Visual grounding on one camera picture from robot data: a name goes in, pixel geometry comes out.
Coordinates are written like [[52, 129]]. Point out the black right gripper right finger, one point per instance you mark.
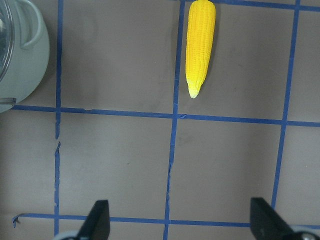
[[265, 223]]

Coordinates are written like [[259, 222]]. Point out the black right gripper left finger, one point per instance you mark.
[[97, 224]]

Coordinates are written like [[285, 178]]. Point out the yellow toy corn cob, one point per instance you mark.
[[199, 42]]

